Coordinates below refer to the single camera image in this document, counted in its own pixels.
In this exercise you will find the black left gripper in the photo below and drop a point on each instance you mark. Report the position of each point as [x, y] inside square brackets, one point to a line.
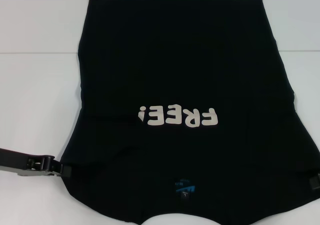
[25, 161]

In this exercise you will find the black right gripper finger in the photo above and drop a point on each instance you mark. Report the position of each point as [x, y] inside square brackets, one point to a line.
[314, 182]

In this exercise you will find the black shirt with FREE print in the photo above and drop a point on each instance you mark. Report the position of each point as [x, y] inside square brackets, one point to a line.
[175, 60]

